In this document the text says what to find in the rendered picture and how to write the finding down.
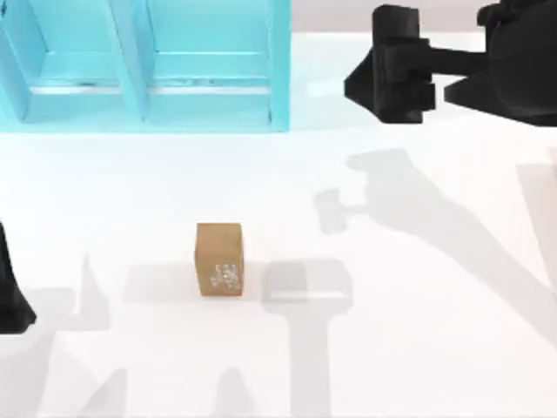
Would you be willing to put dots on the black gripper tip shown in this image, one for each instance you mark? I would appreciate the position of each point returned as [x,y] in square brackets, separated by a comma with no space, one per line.
[11,300]

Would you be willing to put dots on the light blue rack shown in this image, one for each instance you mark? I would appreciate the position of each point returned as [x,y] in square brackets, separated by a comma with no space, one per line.
[130,65]

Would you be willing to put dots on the brown box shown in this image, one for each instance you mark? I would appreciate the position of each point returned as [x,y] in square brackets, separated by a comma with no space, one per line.
[219,257]

